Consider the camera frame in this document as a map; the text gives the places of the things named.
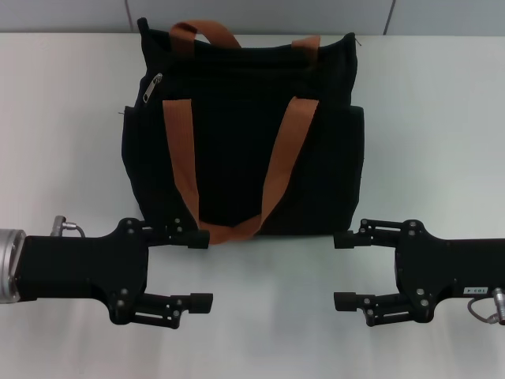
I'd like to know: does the gripper cable with connector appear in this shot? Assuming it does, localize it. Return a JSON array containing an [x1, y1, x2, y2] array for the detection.
[[50, 215, 87, 238], [467, 287, 505, 327]]

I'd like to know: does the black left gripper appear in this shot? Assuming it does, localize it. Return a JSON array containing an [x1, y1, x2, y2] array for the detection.
[[15, 216, 215, 331]]

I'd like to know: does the silver zipper pull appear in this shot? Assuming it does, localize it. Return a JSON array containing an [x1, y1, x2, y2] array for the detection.
[[141, 72, 164, 105]]

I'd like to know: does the right gripper cable with connector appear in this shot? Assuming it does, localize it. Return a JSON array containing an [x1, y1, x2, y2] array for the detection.
[[467, 287, 505, 327]]

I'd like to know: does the black bag with orange handles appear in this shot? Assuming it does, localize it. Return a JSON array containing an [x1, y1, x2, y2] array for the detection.
[[116, 17, 366, 246]]

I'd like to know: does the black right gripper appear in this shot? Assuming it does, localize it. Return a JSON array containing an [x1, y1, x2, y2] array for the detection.
[[333, 219, 505, 328]]

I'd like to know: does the left gripper cable with connector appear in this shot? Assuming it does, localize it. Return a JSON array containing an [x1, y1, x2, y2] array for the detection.
[[50, 215, 87, 238]]

